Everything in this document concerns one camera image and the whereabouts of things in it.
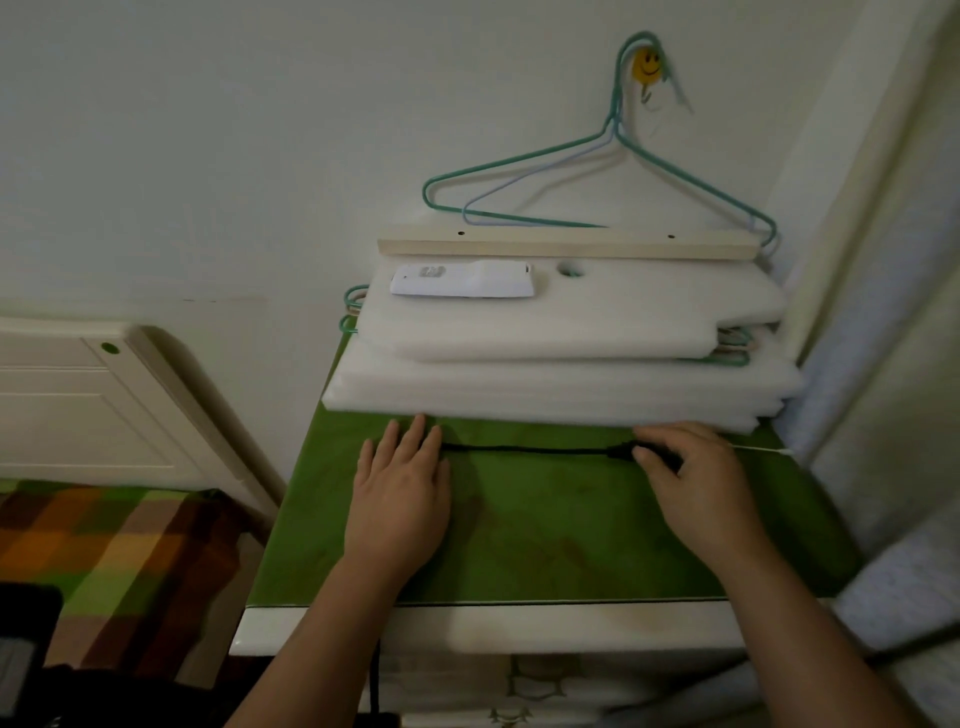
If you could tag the black fan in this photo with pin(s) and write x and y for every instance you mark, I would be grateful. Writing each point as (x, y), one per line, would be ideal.
(30, 607)

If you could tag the bed with plaid blanket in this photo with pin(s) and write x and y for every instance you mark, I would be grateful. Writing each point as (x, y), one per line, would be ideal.
(75, 412)

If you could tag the large white foam sheet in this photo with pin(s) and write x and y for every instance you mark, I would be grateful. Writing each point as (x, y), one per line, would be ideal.
(562, 390)

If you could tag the white foam sheet with hole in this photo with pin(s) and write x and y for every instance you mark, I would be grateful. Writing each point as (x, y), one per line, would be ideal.
(562, 322)

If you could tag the green desk mat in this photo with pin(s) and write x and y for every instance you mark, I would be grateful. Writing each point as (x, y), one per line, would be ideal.
(555, 525)

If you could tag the thin white stick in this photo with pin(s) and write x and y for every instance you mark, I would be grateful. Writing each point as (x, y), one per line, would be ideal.
(765, 450)

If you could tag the person's right hand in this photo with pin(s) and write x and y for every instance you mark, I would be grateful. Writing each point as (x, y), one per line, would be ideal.
(705, 502)

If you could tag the white curtain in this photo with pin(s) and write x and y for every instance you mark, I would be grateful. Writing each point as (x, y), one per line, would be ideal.
(885, 300)

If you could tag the white remote control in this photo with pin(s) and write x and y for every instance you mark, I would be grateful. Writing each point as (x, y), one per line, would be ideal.
(465, 280)

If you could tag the person's left forearm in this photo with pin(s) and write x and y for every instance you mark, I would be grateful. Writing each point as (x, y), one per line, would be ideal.
(322, 660)

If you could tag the yellow smiley wall hook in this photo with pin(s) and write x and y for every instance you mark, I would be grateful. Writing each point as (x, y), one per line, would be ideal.
(646, 64)

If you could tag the person's right forearm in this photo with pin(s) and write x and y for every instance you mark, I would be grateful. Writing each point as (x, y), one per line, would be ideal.
(810, 660)

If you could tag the person's left hand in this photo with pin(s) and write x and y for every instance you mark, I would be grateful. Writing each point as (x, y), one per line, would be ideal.
(397, 510)

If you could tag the wooden strip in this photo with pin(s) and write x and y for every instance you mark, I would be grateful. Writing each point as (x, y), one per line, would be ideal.
(562, 244)

